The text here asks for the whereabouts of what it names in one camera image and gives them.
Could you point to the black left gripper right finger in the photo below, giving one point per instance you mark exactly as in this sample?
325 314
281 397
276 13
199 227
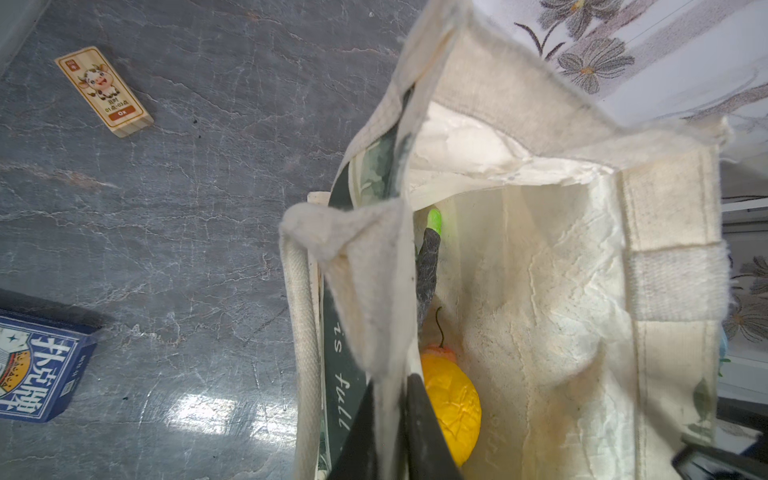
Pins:
429 457

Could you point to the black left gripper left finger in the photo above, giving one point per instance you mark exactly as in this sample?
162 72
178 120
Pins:
358 459

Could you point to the orange yellow toy pumpkin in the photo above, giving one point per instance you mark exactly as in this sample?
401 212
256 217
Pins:
454 399

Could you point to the dark toy cucumber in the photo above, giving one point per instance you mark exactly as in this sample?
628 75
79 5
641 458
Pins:
426 264

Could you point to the cream canvas grocery bag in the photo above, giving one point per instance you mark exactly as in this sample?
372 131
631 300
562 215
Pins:
581 281

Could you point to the blue playing cards box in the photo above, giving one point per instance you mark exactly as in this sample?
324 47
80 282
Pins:
42 362

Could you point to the small tan card box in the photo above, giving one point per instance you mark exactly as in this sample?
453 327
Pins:
105 91

